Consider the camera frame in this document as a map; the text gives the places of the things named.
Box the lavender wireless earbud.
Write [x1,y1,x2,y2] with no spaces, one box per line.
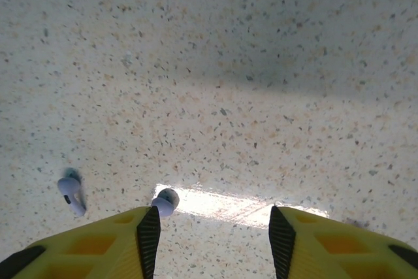
[150,188,180,218]
[57,167,88,218]

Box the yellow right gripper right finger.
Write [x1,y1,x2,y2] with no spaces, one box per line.
[268,205,418,279]

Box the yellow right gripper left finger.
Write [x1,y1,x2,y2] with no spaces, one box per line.
[0,206,161,279]

